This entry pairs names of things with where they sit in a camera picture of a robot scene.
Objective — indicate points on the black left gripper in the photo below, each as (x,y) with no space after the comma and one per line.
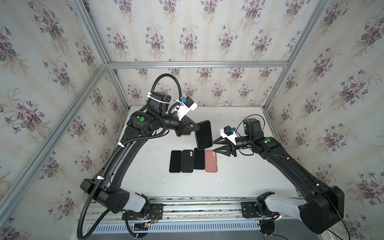
(184,128)

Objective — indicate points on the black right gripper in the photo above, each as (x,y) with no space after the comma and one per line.
(234,146)

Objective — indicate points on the black phone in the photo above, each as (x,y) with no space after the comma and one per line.
(204,135)
(175,162)

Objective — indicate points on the pink phone case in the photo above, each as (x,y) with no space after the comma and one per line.
(211,165)

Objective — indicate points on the black phone case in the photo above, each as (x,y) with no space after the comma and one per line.
(187,161)

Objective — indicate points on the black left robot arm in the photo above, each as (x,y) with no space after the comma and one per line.
(150,122)

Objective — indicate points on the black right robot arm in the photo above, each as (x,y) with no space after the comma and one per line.
(321,206)

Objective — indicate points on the white vent grille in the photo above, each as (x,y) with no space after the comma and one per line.
(181,227)

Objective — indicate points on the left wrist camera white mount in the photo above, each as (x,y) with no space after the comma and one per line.
(185,105)

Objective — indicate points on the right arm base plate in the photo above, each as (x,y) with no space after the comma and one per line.
(256,209)

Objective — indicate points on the aluminium rail front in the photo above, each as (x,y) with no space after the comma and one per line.
(217,209)

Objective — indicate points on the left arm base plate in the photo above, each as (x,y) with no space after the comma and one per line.
(149,212)

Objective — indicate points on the aluminium frame bar back top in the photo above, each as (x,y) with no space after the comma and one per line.
(197,64)

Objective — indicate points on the aluminium frame beam left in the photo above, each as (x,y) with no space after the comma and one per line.
(24,180)

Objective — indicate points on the aluminium frame post back left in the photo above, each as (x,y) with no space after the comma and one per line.
(100,53)

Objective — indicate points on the aluminium frame post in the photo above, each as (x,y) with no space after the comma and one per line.
(100,53)
(298,48)

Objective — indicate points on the aluminium frame post back right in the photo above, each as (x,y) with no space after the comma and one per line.
(298,48)

